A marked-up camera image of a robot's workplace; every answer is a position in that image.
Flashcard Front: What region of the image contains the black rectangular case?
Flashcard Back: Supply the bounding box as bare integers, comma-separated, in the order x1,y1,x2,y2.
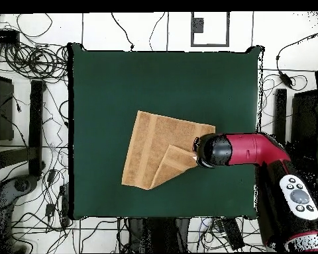
291,89,318,149
0,73,15,142

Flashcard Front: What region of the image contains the black upright floor bar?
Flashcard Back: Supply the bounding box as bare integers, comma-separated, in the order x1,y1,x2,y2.
28,79,46,177
273,88,288,145

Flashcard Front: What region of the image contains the black cable with plug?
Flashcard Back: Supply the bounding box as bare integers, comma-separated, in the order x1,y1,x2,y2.
110,12,135,52

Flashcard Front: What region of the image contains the black electronics box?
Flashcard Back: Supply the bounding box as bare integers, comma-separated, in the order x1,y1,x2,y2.
0,29,21,48

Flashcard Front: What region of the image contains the small black power adapter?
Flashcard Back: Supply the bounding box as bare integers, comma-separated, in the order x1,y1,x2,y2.
45,202,56,218
46,169,57,184

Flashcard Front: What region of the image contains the dark grey square plate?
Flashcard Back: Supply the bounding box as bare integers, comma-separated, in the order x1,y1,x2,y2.
191,17,204,34

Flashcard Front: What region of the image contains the black power strip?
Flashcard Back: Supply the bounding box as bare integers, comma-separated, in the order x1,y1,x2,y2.
221,217,246,251

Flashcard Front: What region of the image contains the coil of black cables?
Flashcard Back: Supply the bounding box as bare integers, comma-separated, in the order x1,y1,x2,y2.
3,43,69,80

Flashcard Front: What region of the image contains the office chair base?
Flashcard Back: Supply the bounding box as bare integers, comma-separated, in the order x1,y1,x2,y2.
0,174,40,212

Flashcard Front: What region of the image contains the dark green table cloth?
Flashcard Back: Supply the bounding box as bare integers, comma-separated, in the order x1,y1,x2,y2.
67,42,264,220

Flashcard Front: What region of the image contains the dark floor beam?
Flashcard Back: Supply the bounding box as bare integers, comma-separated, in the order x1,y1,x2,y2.
0,146,30,170

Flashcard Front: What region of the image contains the black power adapter brick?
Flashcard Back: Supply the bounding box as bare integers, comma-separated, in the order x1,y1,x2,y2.
278,70,294,89

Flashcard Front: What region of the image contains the tan terry towel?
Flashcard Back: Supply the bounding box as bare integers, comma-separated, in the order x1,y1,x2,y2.
121,110,216,191

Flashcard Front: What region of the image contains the black robot pedestal stand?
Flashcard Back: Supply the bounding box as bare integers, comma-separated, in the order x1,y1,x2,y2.
127,218,190,253

